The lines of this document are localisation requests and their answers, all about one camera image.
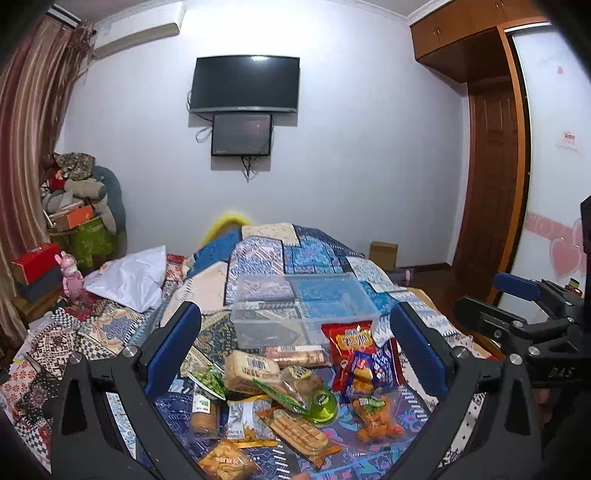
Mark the orange cracker bag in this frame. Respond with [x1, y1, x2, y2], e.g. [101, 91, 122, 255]
[197, 439, 259, 480]

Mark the pile of plush toys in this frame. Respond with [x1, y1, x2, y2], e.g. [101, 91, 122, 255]
[41, 152, 126, 235]

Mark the white pillow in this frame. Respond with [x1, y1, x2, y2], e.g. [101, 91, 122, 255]
[84, 245, 166, 313]

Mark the blue Japanese biscuit bag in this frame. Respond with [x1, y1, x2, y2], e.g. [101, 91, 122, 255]
[341, 338, 405, 403]

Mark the ridged biscuit clear pack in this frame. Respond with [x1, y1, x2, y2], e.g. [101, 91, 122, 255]
[257, 407, 342, 469]

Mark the patchwork blue bed quilt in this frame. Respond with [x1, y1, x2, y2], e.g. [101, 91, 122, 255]
[0, 222, 500, 480]

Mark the fried snack clear bag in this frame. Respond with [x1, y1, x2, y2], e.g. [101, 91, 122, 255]
[352, 395, 404, 444]

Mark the operator right hand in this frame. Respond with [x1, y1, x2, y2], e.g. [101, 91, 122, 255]
[532, 388, 560, 428]

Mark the clear plastic storage bin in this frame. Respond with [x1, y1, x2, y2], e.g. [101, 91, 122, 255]
[230, 273, 380, 350]

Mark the large wall television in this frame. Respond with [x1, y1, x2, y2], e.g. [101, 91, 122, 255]
[189, 55, 301, 113]

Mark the orange box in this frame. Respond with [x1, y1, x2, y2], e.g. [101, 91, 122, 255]
[50, 205, 94, 232]

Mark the long wafer biscuit pack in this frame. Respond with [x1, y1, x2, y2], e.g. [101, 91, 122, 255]
[262, 345, 332, 368]

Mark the round biscuit roll pack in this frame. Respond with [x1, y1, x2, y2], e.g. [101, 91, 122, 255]
[190, 390, 219, 438]

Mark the green jelly cup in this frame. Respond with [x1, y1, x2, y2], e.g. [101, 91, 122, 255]
[304, 388, 339, 424]

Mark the green-edged pastry pack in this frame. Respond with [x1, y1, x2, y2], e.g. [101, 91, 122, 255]
[252, 366, 325, 414]

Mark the striped red curtain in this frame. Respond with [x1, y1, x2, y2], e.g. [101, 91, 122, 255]
[1, 16, 94, 357]

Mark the yellow plush object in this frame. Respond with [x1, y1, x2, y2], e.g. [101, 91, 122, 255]
[199, 212, 252, 248]

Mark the small wall monitor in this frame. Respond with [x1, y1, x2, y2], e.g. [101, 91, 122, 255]
[211, 113, 273, 156]

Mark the pink plush toy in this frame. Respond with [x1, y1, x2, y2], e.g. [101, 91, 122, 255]
[54, 251, 84, 299]

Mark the green peas snack bag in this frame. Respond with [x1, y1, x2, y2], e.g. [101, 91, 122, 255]
[187, 366, 226, 400]

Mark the red snack bag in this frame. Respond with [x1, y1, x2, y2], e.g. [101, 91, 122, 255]
[322, 320, 377, 392]

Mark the green patterned box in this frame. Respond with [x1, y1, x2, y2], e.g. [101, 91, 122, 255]
[49, 217, 117, 275]

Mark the red gift box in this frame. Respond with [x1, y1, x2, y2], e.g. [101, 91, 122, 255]
[11, 243, 60, 285]

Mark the french fries snack bag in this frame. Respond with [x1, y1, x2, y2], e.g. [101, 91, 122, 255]
[225, 395, 277, 449]

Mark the brown wooden wardrobe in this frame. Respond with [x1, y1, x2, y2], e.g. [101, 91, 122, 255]
[411, 1, 544, 303]

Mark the cardboard box on floor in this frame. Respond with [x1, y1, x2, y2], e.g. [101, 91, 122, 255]
[369, 241, 399, 272]

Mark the white air conditioner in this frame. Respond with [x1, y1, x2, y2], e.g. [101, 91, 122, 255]
[93, 23, 180, 59]

